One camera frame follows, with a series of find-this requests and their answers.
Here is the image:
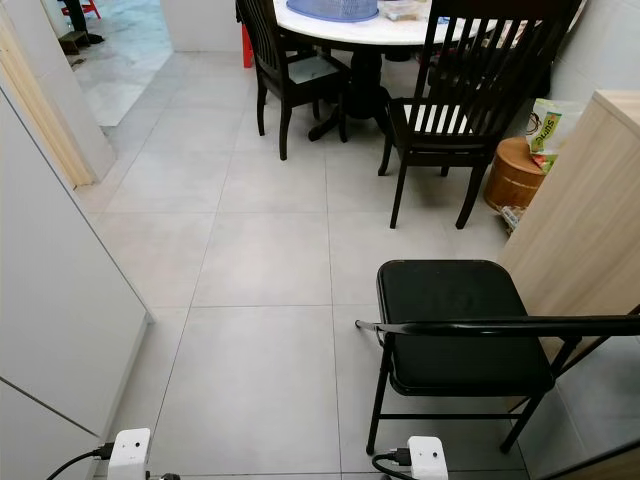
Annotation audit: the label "dark wooden dining chair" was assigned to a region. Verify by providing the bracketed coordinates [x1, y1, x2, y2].
[378, 0, 585, 230]
[236, 0, 351, 162]

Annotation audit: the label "clear food container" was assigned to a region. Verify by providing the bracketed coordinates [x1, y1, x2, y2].
[380, 0, 428, 22]

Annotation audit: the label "green yellow snack bag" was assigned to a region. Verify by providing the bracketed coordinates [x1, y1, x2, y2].
[528, 98, 587, 174]

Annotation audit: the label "red plastic stool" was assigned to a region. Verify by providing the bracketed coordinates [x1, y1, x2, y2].
[240, 24, 255, 70]

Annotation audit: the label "colourful printed package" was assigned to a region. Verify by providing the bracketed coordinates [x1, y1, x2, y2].
[497, 204, 530, 234]

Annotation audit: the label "black folding chair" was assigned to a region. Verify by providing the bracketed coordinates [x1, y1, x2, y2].
[356, 258, 640, 457]

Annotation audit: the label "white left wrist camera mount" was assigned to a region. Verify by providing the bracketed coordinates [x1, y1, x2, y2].
[110, 428, 152, 480]

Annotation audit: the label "round white pedestal table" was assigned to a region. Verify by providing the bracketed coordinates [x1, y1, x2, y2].
[275, 0, 587, 142]

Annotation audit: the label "person's legs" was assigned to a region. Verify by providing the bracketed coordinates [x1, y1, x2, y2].
[59, 0, 107, 48]

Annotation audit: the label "blue mesh food cover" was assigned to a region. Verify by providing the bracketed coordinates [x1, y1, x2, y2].
[286, 0, 382, 23]

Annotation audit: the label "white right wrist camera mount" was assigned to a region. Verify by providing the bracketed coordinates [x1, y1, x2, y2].
[407, 436, 450, 480]

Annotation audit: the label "light wood cabinet panel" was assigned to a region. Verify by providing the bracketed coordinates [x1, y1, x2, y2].
[498, 90, 640, 353]

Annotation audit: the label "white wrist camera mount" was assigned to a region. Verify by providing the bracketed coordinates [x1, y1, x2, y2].
[110, 428, 152, 480]
[407, 436, 450, 480]

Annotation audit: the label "white cabinet panel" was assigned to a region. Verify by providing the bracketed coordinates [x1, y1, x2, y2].
[0, 90, 152, 480]

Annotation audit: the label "wooden door frame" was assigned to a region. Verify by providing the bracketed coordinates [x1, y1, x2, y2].
[0, 0, 117, 190]

